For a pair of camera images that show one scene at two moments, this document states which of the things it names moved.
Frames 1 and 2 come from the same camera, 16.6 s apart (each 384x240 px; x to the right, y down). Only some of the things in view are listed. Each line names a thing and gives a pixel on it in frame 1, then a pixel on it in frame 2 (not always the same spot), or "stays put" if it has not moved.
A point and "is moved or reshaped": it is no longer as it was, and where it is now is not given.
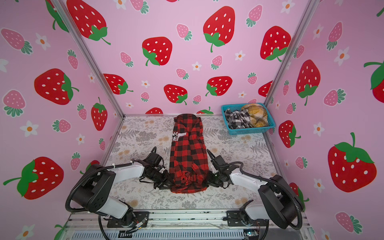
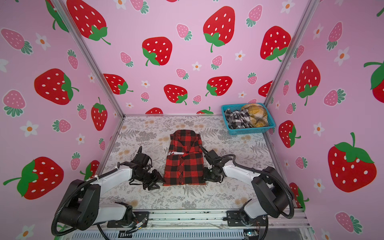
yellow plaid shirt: (258, 115) stays put
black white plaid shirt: (239, 119) stays put
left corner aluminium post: (89, 55) stays put
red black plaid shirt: (188, 166) is moved or reshaped
